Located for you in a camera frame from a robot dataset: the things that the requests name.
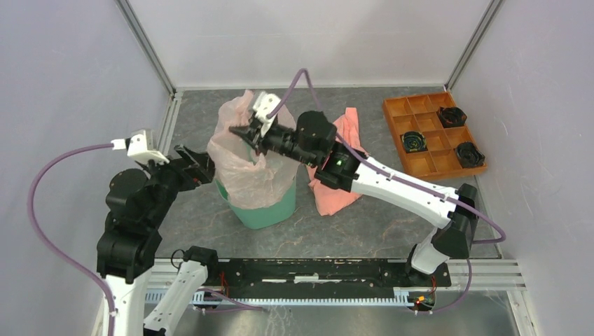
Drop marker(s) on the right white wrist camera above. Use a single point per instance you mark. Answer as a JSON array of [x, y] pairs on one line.
[[263, 105]]

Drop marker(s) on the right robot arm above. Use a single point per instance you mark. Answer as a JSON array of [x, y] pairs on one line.
[[313, 142]]

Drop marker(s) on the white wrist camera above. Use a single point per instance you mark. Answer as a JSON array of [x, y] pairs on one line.
[[263, 105], [140, 147]]

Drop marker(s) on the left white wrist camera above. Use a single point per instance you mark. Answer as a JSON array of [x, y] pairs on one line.
[[140, 147]]

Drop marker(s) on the salmon pink cloth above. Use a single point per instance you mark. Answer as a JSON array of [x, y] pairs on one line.
[[329, 201]]

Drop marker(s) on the translucent pink plastic trash bag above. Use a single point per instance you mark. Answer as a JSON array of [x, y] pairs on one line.
[[233, 113]]

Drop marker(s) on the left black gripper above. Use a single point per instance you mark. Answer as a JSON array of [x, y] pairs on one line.
[[192, 174]]

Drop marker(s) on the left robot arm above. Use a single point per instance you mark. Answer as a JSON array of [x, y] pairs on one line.
[[138, 202]]

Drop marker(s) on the right corner aluminium post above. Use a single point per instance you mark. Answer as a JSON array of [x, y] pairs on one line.
[[483, 25]]

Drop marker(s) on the corner aluminium post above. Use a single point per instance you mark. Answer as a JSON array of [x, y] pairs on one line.
[[143, 40], [483, 25]]

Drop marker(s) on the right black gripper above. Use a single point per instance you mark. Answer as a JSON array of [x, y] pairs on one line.
[[251, 134]]

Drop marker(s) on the orange compartment tray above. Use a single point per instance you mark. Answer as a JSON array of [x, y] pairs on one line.
[[419, 113]]

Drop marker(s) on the left corner aluminium post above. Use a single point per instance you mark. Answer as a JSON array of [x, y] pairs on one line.
[[143, 40]]

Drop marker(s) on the black green bag roll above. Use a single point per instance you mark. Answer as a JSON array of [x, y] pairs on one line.
[[413, 142]]

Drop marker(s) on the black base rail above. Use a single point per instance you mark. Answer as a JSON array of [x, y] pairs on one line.
[[325, 282]]

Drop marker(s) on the black bag roll right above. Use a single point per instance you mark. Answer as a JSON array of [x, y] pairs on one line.
[[469, 156]]

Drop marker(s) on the green plastic trash bin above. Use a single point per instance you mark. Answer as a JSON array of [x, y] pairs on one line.
[[264, 213]]

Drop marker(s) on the black bag roll top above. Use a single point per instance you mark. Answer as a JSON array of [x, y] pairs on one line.
[[451, 117]]

